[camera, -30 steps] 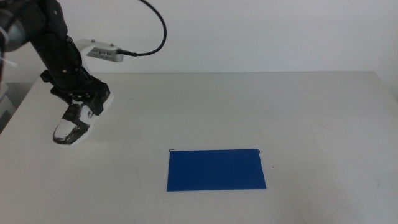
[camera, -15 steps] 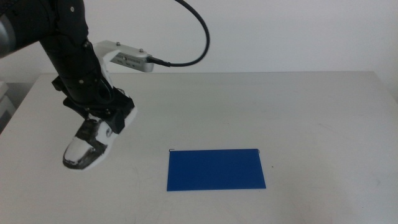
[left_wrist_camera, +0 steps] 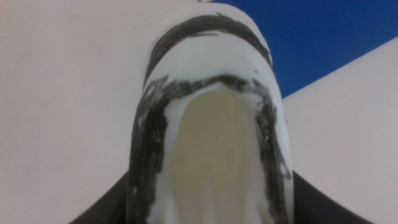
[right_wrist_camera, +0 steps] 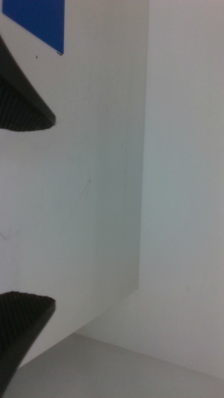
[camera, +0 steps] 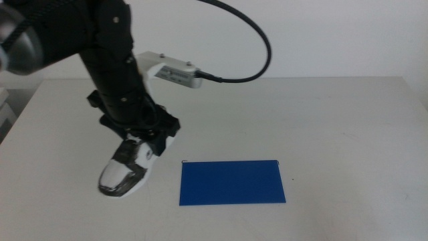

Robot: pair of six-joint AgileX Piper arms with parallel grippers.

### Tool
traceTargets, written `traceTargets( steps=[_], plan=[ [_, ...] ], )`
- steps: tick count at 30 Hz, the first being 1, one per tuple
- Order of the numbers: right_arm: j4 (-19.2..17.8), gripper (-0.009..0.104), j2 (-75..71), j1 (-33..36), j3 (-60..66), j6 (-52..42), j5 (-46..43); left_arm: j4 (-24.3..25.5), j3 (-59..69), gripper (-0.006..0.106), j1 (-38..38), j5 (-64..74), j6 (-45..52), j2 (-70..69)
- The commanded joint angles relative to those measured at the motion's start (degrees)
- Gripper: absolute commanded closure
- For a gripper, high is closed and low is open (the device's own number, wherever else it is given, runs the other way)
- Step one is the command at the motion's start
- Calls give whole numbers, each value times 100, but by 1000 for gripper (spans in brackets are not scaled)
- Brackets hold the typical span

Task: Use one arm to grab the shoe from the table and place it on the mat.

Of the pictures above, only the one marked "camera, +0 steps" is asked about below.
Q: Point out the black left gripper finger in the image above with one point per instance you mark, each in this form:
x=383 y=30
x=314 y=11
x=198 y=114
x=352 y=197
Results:
x=161 y=144
x=113 y=126

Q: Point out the white and black shoe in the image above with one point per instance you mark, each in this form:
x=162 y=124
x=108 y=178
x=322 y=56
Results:
x=117 y=174

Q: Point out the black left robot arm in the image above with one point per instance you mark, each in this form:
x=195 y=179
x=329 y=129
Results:
x=107 y=50

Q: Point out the blue rectangular mat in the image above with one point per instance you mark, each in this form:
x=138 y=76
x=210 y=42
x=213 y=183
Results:
x=230 y=182

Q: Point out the silver wrist camera white mount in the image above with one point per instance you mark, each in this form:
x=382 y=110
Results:
x=174 y=72

